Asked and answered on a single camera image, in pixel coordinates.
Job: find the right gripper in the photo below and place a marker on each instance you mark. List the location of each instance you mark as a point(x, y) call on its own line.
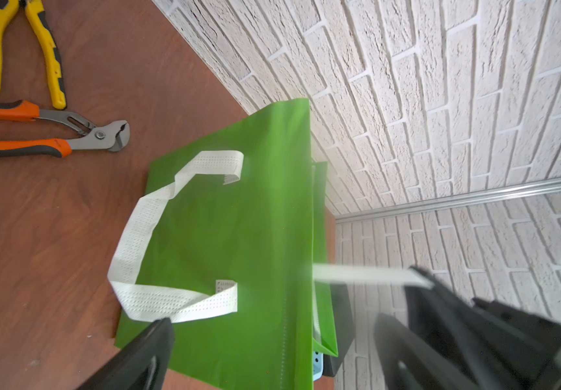
point(488, 345)

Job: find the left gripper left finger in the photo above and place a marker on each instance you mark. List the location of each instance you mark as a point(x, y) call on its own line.
point(142, 364)

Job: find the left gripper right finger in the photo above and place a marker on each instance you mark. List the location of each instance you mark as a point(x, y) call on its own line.
point(425, 354)

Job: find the green insulated delivery bag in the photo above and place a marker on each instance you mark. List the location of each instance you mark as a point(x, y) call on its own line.
point(228, 243)

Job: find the light blue plastic basket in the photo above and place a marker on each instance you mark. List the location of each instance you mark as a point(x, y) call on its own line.
point(318, 366)

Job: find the yellow handled pliers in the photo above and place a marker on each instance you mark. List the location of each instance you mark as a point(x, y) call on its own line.
point(27, 39)

